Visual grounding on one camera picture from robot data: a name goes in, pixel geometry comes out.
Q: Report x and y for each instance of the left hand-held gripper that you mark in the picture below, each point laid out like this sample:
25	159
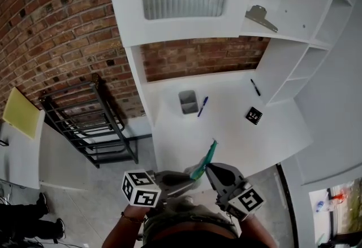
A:
141	189

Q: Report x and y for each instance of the yellow board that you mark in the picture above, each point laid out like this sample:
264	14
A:
21	114

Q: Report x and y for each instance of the person's left forearm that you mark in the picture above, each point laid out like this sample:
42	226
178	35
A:
124	232

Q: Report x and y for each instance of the black marker pen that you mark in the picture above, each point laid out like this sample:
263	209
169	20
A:
255	87

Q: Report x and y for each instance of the clear teal-edged plastic bag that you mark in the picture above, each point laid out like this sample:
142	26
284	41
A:
209	156

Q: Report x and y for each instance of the grey metal bracket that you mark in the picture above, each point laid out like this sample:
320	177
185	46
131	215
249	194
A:
258	16

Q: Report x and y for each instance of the blue label plastic bottle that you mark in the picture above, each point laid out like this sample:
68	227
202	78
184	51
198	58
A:
319	206

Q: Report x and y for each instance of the black metal rack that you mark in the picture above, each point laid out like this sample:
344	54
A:
113	125

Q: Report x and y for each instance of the white desk with hutch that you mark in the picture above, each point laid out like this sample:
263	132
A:
232	134

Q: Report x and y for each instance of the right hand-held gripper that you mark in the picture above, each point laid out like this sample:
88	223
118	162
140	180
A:
246	201

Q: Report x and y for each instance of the red label plastic bottle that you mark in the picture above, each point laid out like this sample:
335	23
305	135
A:
338	196

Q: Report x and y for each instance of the black framed window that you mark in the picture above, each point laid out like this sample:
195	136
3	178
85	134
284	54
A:
348	213

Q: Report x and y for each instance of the grey pen holder box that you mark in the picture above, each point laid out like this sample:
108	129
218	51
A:
188	101

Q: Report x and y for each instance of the person's camouflage shorts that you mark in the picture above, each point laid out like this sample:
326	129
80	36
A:
198	213

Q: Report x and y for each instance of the person's black shirt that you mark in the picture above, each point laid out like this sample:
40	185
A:
203	238

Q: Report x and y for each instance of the black square card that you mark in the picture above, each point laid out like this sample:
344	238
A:
254	115

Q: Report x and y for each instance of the blue pen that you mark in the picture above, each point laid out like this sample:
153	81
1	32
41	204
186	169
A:
202	106

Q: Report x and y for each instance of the person's right forearm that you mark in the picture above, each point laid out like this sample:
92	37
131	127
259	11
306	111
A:
260	232

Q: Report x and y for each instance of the white side table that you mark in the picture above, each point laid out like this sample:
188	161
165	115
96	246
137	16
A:
56	162

